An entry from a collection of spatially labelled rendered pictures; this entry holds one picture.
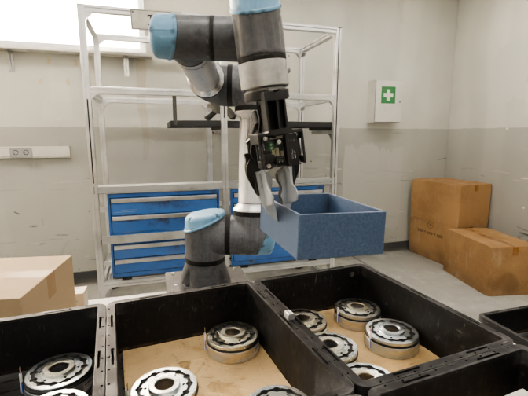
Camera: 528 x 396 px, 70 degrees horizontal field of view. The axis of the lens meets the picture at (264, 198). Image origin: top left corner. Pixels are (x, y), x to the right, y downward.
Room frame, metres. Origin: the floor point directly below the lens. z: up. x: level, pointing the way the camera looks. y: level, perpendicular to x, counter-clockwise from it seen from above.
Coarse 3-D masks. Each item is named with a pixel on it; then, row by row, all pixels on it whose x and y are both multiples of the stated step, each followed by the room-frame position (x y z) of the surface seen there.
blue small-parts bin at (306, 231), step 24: (264, 216) 0.70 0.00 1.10; (288, 216) 0.58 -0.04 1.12; (312, 216) 0.54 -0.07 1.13; (336, 216) 0.56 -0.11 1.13; (360, 216) 0.57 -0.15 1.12; (384, 216) 0.58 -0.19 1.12; (288, 240) 0.57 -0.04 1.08; (312, 240) 0.54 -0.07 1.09; (336, 240) 0.56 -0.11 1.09; (360, 240) 0.57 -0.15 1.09
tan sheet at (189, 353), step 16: (128, 352) 0.67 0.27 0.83; (144, 352) 0.67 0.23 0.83; (160, 352) 0.67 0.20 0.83; (176, 352) 0.67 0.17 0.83; (192, 352) 0.67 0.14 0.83; (128, 368) 0.62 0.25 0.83; (144, 368) 0.62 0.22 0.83; (192, 368) 0.62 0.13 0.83; (208, 368) 0.62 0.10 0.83; (224, 368) 0.62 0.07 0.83; (240, 368) 0.62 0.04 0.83; (256, 368) 0.62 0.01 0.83; (272, 368) 0.62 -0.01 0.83; (128, 384) 0.58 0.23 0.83; (208, 384) 0.58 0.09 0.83; (224, 384) 0.58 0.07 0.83; (240, 384) 0.58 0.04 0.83; (256, 384) 0.58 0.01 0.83; (272, 384) 0.58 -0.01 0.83; (288, 384) 0.58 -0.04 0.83
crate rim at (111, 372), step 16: (208, 288) 0.75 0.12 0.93; (224, 288) 0.76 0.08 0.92; (256, 288) 0.75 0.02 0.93; (112, 304) 0.67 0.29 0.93; (272, 304) 0.67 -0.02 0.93; (112, 320) 0.64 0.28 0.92; (112, 336) 0.56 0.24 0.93; (304, 336) 0.56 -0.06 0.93; (112, 352) 0.53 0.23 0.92; (320, 352) 0.51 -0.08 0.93; (112, 368) 0.47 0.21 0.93; (336, 368) 0.47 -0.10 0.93; (112, 384) 0.44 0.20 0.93; (352, 384) 0.44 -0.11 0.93
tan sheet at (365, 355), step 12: (324, 312) 0.84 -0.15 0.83; (336, 324) 0.78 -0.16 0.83; (348, 336) 0.73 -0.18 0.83; (360, 336) 0.73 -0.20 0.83; (360, 348) 0.69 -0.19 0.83; (420, 348) 0.69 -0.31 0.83; (360, 360) 0.65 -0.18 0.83; (372, 360) 0.65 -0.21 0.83; (384, 360) 0.65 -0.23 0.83; (396, 360) 0.65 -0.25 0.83; (408, 360) 0.65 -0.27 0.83; (420, 360) 0.65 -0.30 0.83; (432, 360) 0.65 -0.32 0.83
